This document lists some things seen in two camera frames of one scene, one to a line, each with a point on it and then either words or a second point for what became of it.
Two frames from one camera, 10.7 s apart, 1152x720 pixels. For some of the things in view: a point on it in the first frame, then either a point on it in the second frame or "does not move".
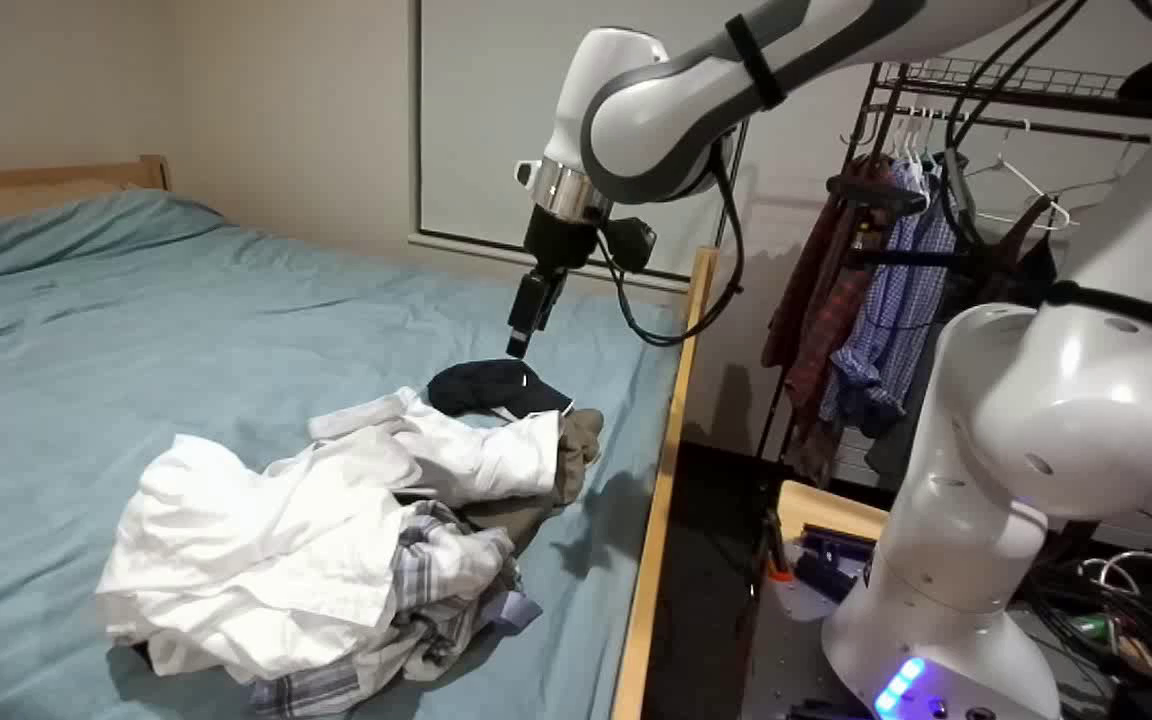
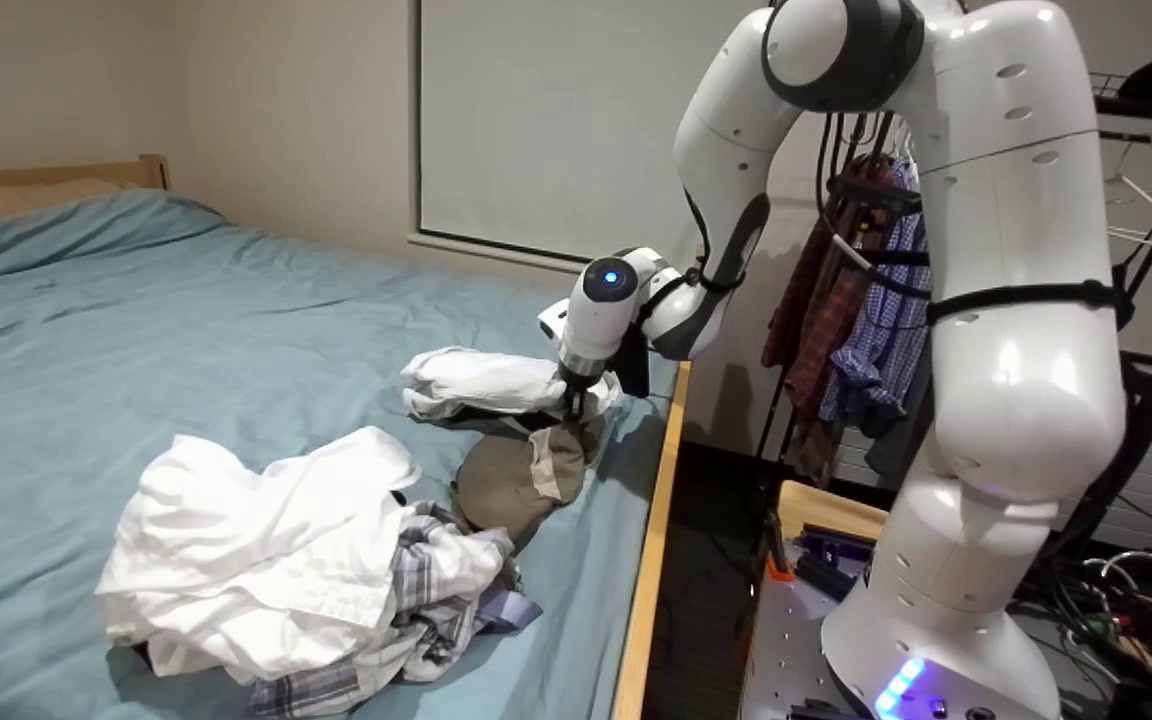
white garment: (404, 450) → (470, 382)
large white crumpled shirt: (235, 570) does not move
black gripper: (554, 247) → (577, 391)
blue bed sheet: (93, 336) does not move
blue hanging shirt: (898, 300) does not move
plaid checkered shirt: (449, 597) does not move
